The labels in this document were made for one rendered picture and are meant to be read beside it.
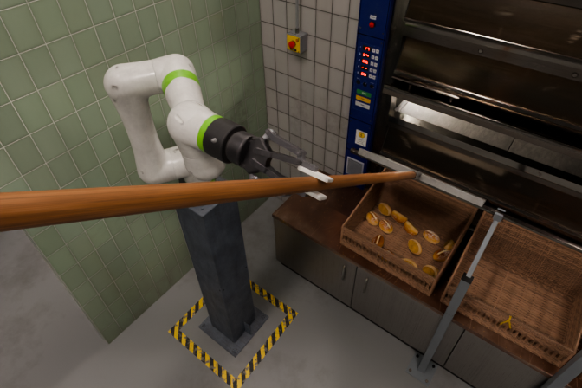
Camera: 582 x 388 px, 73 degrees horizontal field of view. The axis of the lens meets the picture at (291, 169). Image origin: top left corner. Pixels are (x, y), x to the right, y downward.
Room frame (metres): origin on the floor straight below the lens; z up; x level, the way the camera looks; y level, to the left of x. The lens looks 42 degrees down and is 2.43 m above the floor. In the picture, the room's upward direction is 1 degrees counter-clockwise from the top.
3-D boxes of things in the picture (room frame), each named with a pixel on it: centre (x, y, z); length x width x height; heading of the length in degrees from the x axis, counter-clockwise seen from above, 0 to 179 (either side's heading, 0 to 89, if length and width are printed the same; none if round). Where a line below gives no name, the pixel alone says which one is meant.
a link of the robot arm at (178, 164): (1.23, 0.40, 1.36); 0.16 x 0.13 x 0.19; 110
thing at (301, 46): (2.16, -0.05, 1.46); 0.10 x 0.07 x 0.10; 52
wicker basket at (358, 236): (1.41, -0.63, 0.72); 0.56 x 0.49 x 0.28; 50
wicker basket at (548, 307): (1.05, -1.10, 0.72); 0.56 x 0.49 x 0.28; 53
